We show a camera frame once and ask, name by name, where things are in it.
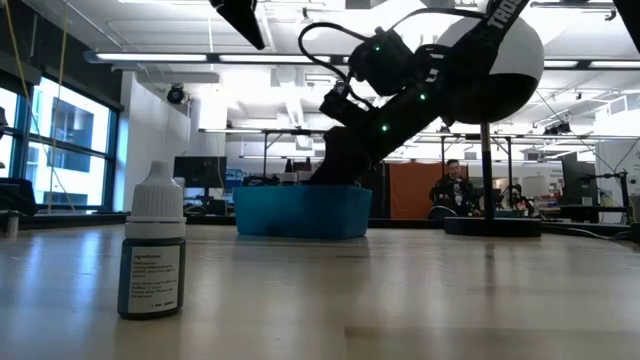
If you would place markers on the large window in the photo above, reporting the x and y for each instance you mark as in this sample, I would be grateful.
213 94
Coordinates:
75 135

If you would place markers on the blue white-capped food coloring bottle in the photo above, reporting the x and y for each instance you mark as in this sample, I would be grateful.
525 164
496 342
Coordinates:
150 280

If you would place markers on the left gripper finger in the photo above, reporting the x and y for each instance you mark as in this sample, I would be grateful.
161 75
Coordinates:
240 17

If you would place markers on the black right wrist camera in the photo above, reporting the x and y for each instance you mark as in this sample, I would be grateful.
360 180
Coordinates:
342 107

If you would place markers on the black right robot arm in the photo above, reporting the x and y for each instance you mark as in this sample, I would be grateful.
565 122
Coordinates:
450 75

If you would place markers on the orange partition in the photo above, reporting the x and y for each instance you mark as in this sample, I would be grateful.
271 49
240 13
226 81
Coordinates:
410 190

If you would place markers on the black aluminium table frame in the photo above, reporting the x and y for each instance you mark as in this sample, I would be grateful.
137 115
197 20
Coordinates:
150 219

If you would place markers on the black ceiling spotlight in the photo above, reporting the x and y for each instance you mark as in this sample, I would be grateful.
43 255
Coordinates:
176 94

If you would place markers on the ceiling light strip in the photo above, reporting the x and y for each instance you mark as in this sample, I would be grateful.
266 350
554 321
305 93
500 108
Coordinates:
590 64
150 57

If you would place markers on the person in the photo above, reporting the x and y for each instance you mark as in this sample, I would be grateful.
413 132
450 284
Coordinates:
455 192

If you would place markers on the black monitor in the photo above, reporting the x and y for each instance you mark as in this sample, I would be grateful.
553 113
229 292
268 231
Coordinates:
200 172

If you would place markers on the black lamp pole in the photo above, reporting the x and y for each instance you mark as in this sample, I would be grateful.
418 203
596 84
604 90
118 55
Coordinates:
487 175

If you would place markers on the teal plastic box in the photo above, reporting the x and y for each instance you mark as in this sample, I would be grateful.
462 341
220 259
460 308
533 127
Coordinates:
300 215

